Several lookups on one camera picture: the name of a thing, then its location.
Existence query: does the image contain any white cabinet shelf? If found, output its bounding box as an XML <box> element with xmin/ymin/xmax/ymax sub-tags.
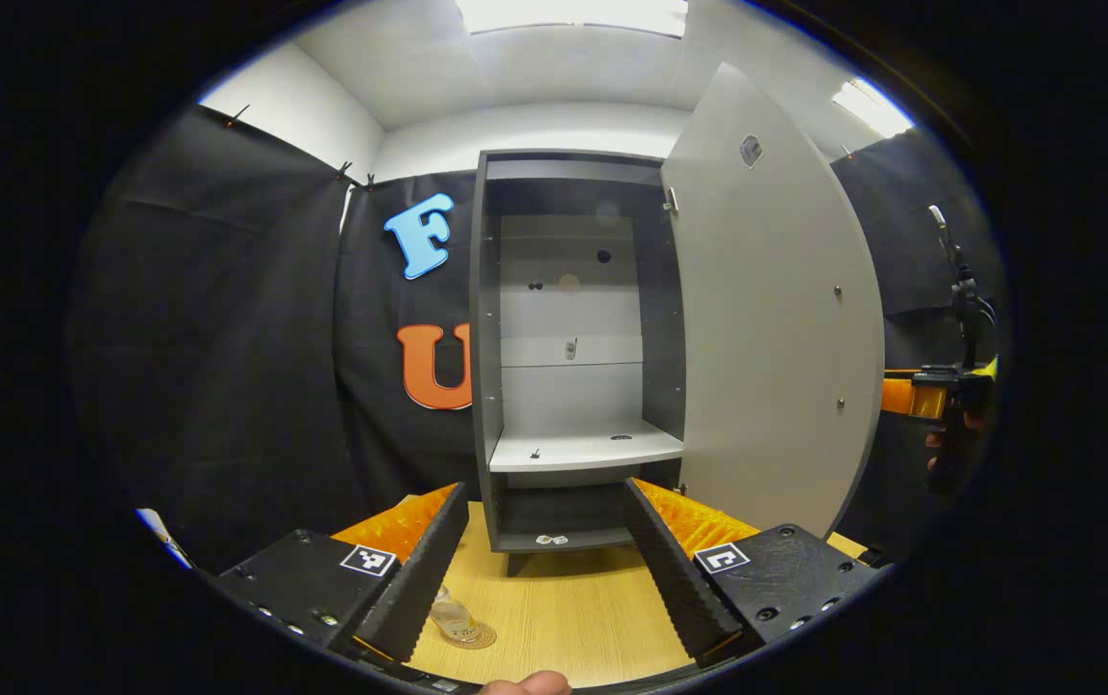
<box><xmin>488</xmin><ymin>420</ymin><xmax>685</xmax><ymax>474</ymax></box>

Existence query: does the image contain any long ceiling light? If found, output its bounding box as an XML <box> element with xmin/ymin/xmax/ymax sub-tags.
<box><xmin>456</xmin><ymin>0</ymin><xmax>690</xmax><ymax>39</ymax></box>

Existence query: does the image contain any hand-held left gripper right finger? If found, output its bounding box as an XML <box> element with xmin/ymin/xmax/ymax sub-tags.
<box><xmin>622</xmin><ymin>477</ymin><xmax>883</xmax><ymax>667</ymax></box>

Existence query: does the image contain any black backdrop cloth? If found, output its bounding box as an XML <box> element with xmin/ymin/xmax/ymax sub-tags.
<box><xmin>67</xmin><ymin>104</ymin><xmax>1004</xmax><ymax>570</ymax></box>

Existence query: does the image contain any round woven coaster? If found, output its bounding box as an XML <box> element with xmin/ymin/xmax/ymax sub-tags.
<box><xmin>438</xmin><ymin>618</ymin><xmax>499</xmax><ymax>651</ymax></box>

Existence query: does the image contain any grey cabinet door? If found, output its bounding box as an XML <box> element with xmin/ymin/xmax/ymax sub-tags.
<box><xmin>660</xmin><ymin>63</ymin><xmax>886</xmax><ymax>542</ymax></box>

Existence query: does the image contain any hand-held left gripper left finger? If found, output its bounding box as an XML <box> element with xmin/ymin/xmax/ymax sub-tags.
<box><xmin>214</xmin><ymin>482</ymin><xmax>471</xmax><ymax>665</ymax></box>

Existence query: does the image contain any dark grey cabinet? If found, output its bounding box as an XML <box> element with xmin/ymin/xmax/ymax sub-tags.
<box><xmin>470</xmin><ymin>150</ymin><xmax>690</xmax><ymax>578</ymax></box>

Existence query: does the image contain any clear plastic bottle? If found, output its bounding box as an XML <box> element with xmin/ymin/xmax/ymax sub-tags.
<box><xmin>429</xmin><ymin>584</ymin><xmax>483</xmax><ymax>646</ymax></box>

